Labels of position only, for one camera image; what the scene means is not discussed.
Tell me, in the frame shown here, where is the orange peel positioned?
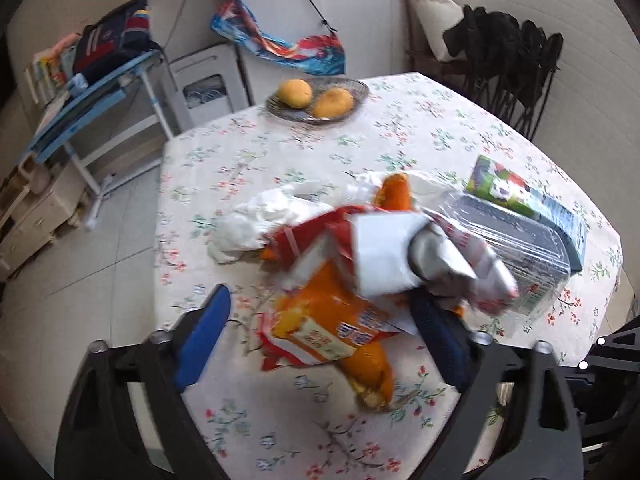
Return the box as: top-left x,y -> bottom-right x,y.
372,172 -> 416,211

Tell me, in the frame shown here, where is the navy striped backpack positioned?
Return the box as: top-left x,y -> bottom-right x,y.
72,0 -> 163,76

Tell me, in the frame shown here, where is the clear plastic container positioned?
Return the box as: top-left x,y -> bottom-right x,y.
422,189 -> 572,322

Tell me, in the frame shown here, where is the red white snack packet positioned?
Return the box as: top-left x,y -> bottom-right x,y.
260,205 -> 361,306

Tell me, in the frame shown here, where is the white paper carton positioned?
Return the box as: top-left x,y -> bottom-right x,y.
350,211 -> 428,297

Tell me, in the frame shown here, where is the colourful printed bag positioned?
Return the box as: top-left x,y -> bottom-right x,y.
210,0 -> 347,77

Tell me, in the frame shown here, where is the green printed carton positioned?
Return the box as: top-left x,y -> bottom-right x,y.
465,154 -> 588,275

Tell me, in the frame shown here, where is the wooden chair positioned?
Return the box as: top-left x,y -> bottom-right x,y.
397,0 -> 481,78

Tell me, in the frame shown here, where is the yellow mango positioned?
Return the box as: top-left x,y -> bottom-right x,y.
277,80 -> 314,109
311,88 -> 355,119

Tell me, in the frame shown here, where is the blue study desk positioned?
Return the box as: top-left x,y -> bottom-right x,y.
27,50 -> 176,231

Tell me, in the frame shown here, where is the wire fruit basket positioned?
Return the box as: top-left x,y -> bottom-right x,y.
265,78 -> 371,125

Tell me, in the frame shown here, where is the white cabinet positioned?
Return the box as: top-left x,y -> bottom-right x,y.
220,0 -> 446,106

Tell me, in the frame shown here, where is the black power cable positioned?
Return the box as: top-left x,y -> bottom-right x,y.
165,0 -> 201,56

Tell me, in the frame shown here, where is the cream TV cabinet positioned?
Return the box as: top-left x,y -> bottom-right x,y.
0,150 -> 91,276

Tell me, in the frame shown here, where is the striped foil wrapper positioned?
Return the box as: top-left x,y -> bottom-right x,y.
407,210 -> 521,317

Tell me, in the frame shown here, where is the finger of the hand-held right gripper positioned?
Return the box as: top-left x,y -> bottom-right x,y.
570,312 -> 640,461

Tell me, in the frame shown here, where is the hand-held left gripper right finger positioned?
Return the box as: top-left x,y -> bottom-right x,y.
409,292 -> 586,480

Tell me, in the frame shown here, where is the black folding chair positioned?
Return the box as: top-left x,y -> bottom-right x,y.
442,5 -> 521,106
530,32 -> 566,143
500,17 -> 548,126

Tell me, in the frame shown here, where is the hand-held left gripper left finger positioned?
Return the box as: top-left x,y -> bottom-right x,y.
54,284 -> 233,480

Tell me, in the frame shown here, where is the white stuffed sack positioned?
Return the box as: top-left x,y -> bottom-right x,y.
397,0 -> 466,61

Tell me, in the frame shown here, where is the floral tablecloth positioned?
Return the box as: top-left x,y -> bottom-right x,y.
152,72 -> 626,480

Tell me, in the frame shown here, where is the white floor appliance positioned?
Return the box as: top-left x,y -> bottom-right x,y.
167,44 -> 251,136

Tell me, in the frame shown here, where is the orange snack bag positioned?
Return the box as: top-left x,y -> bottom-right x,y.
257,260 -> 403,413

